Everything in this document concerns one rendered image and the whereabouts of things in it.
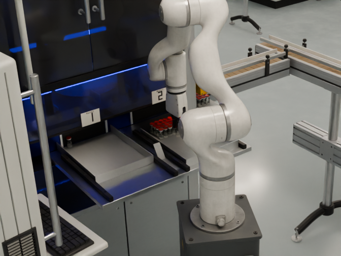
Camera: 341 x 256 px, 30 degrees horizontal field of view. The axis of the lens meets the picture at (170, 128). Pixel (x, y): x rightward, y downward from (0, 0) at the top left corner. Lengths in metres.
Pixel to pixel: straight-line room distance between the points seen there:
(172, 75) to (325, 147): 1.20
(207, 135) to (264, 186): 2.05
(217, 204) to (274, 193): 1.83
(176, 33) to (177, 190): 0.95
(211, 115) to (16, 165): 0.61
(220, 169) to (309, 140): 1.49
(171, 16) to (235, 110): 0.37
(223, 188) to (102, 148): 0.73
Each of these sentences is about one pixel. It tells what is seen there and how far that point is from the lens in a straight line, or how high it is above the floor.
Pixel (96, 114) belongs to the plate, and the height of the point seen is 1.03.
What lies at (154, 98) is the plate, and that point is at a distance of 2.75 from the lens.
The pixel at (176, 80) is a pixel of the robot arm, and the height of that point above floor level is 1.18.
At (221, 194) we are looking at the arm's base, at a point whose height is 0.99.
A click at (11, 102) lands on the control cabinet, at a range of 1.82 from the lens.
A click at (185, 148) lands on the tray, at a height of 0.88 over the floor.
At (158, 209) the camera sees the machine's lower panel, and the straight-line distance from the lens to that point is 3.02.
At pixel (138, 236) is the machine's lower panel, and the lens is 3.04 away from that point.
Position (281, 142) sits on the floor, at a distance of 4.50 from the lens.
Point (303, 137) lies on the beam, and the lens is 3.53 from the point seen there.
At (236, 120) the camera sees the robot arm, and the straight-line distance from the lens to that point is 2.01.
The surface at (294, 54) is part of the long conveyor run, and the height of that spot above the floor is 0.93.
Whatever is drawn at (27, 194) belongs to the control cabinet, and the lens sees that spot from 1.96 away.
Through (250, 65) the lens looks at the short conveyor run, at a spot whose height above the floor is 0.96.
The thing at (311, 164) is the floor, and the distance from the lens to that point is 4.27.
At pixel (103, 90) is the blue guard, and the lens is 2.60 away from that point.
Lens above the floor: 2.16
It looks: 27 degrees down
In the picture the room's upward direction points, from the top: 3 degrees counter-clockwise
